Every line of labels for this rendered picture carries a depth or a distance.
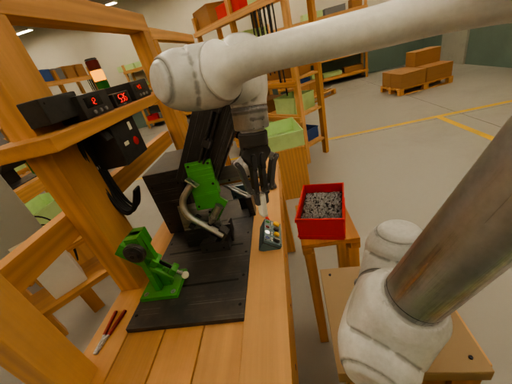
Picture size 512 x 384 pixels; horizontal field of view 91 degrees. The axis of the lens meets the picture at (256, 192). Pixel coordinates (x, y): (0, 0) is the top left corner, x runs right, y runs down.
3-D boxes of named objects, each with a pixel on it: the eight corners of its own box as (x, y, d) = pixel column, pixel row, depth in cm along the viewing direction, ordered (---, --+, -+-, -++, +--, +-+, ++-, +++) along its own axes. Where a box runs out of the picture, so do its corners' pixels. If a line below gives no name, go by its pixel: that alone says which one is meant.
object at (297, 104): (306, 165, 368) (274, -47, 254) (225, 146, 541) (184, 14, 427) (329, 151, 393) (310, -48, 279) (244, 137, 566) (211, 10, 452)
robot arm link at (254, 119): (273, 103, 60) (276, 129, 61) (257, 105, 67) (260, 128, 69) (238, 108, 56) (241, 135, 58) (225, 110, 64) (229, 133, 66)
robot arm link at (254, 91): (244, 107, 69) (210, 112, 59) (236, 43, 64) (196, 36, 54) (278, 102, 63) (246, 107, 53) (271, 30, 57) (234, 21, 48)
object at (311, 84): (315, 94, 795) (313, 78, 774) (336, 93, 735) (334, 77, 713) (287, 105, 741) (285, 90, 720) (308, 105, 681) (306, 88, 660)
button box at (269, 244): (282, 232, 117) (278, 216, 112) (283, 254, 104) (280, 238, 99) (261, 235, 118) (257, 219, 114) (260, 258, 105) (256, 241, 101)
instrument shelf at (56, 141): (174, 94, 142) (171, 87, 141) (59, 152, 65) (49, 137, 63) (134, 104, 146) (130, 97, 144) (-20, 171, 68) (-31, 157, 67)
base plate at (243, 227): (258, 172, 175) (257, 169, 174) (245, 321, 80) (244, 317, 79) (201, 183, 182) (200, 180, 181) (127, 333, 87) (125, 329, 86)
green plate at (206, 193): (225, 200, 116) (214, 156, 111) (221, 206, 108) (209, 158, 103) (202, 205, 117) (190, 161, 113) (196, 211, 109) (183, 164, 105)
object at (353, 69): (369, 76, 834) (367, -6, 727) (275, 99, 880) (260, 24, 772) (363, 75, 881) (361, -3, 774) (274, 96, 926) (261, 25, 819)
